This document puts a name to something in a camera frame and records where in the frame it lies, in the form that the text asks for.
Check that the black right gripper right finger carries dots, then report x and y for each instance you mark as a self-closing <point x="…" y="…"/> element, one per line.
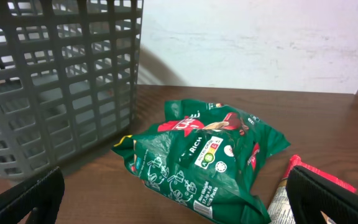
<point x="311" y="197"/>

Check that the green Nescafe coffee bag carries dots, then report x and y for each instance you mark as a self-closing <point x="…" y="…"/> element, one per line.
<point x="206" y="157"/>

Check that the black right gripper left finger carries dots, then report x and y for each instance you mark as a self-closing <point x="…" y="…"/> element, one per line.
<point x="36" y="199"/>

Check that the grey plastic basket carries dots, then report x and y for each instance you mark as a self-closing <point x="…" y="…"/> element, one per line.
<point x="68" y="75"/>

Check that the orange noodle packet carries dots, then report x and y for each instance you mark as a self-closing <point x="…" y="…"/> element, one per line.
<point x="279" y="209"/>

